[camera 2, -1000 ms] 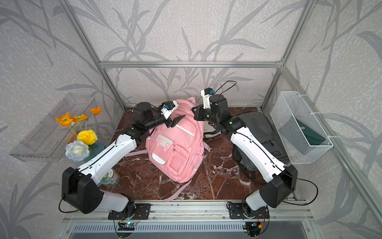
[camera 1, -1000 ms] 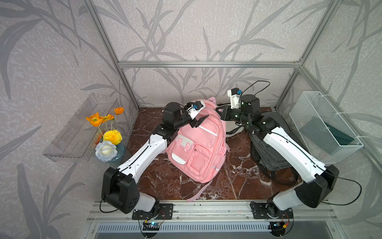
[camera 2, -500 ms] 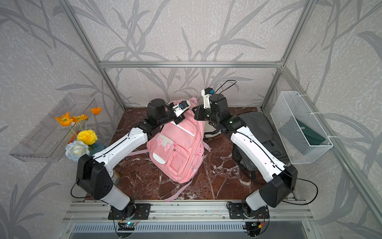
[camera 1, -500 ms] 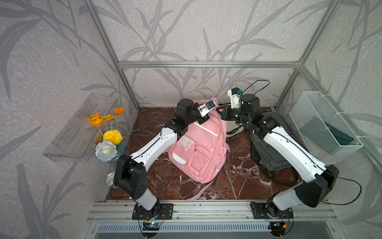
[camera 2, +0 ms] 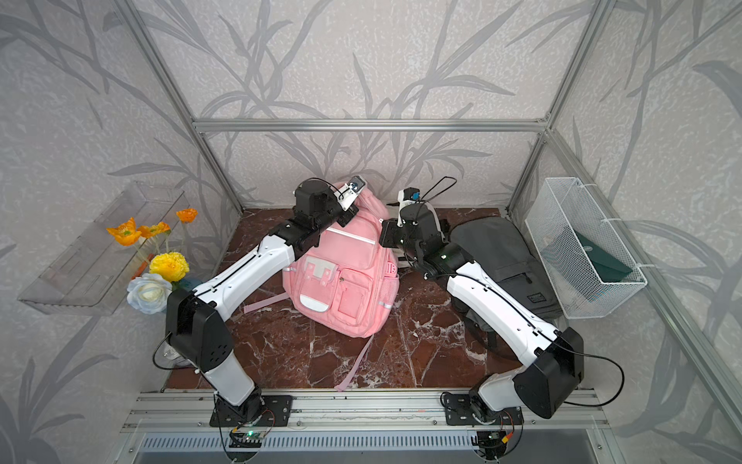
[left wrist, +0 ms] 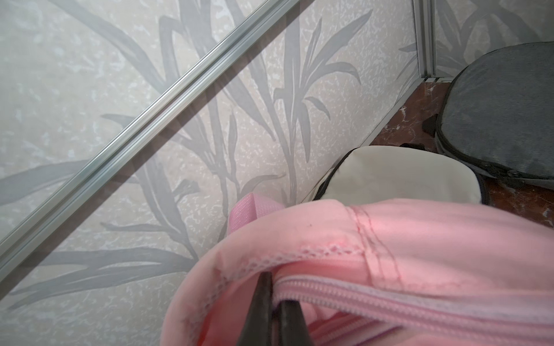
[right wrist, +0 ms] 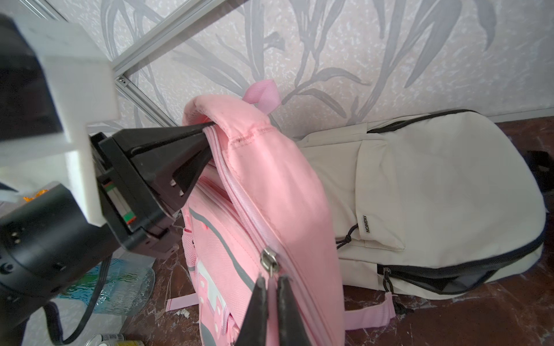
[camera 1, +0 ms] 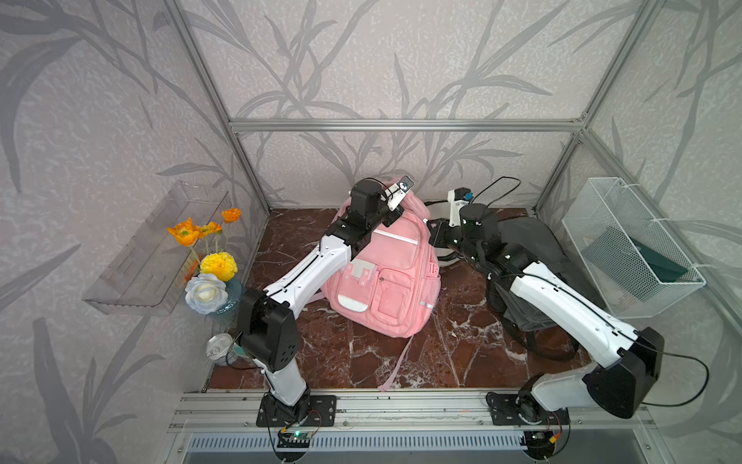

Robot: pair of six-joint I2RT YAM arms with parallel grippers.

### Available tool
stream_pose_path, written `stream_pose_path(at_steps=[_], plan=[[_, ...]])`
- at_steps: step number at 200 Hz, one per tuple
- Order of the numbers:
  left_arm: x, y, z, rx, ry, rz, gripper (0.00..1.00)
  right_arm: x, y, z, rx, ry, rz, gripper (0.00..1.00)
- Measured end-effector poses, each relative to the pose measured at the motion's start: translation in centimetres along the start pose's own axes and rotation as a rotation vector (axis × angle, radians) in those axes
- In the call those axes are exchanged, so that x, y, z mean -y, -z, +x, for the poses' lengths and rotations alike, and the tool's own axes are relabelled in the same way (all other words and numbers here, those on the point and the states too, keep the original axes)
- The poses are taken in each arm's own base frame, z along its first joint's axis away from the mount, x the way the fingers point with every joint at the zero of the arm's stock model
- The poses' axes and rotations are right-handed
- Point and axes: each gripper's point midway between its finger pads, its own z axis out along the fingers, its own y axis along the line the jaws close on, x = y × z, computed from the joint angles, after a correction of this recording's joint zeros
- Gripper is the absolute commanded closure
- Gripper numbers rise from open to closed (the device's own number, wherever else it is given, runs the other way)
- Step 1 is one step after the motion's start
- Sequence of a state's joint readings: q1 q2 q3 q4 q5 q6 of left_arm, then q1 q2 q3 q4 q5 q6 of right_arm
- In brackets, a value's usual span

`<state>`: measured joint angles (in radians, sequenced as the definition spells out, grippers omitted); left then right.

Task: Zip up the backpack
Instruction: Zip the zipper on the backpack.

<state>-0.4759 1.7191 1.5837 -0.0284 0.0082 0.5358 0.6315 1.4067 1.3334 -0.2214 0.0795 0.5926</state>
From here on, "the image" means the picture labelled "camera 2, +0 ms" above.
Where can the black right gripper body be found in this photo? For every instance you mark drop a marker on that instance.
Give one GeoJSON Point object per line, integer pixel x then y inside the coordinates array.
{"type": "Point", "coordinates": [393, 237]}

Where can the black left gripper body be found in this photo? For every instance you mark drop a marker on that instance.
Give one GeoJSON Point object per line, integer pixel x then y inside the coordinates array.
{"type": "Point", "coordinates": [331, 213]}

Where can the pink backpack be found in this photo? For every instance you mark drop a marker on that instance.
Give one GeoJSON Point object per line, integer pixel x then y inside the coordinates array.
{"type": "Point", "coordinates": [348, 283]}

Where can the grey fabric backpack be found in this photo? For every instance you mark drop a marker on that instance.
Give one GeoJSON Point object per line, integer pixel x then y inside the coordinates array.
{"type": "Point", "coordinates": [502, 252]}

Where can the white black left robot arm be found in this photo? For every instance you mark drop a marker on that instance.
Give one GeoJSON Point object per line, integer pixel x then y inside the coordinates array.
{"type": "Point", "coordinates": [196, 319]}

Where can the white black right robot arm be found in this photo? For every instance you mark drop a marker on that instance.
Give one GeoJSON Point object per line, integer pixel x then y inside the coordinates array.
{"type": "Point", "coordinates": [551, 360]}

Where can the small orange artificial flower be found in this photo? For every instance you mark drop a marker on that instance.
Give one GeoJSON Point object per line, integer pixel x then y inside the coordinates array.
{"type": "Point", "coordinates": [187, 215]}

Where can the teal glass vase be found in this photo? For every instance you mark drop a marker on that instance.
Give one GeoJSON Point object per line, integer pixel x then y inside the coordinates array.
{"type": "Point", "coordinates": [187, 284]}

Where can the yellow artificial flower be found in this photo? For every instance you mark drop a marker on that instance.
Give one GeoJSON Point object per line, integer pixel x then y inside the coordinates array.
{"type": "Point", "coordinates": [171, 266]}

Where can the white artificial rose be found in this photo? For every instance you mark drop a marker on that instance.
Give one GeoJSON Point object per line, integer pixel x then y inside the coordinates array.
{"type": "Point", "coordinates": [149, 293]}

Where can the orange artificial poppy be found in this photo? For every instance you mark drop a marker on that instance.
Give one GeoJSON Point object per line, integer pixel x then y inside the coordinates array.
{"type": "Point", "coordinates": [126, 234]}

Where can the green book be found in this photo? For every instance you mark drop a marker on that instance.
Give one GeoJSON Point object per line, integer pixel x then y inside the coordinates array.
{"type": "Point", "coordinates": [587, 267]}

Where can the silver tin can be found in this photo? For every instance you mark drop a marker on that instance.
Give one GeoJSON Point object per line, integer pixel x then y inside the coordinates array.
{"type": "Point", "coordinates": [169, 357]}

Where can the right controller circuit board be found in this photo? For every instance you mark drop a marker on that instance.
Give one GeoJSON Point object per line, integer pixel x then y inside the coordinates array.
{"type": "Point", "coordinates": [491, 445]}

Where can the controller circuit board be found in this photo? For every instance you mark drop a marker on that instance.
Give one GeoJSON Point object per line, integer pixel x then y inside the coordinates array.
{"type": "Point", "coordinates": [491, 445]}
{"type": "Point", "coordinates": [247, 438]}

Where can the clear plastic shelf tray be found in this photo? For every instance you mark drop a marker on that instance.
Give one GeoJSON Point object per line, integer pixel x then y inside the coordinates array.
{"type": "Point", "coordinates": [90, 278]}

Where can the left controller circuit board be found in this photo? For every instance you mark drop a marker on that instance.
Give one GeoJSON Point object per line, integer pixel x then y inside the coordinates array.
{"type": "Point", "coordinates": [247, 438]}

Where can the white wire mesh basket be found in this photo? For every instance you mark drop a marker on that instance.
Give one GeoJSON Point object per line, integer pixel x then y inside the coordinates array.
{"type": "Point", "coordinates": [566, 201]}

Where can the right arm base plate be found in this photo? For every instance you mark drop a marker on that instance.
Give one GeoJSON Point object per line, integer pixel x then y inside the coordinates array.
{"type": "Point", "coordinates": [463, 409]}

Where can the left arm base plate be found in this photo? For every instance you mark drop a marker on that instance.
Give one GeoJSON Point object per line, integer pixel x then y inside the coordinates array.
{"type": "Point", "coordinates": [257, 410]}

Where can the aluminium mounting rail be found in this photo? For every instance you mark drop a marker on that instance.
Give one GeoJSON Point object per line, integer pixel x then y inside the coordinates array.
{"type": "Point", "coordinates": [357, 410]}

